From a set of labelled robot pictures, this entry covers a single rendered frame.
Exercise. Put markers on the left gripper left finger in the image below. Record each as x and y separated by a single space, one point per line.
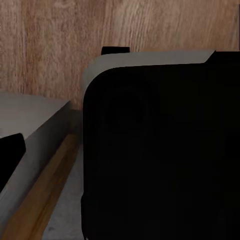
12 149

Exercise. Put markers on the door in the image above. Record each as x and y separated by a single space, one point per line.
33 214

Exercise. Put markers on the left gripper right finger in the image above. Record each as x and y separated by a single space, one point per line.
232 149

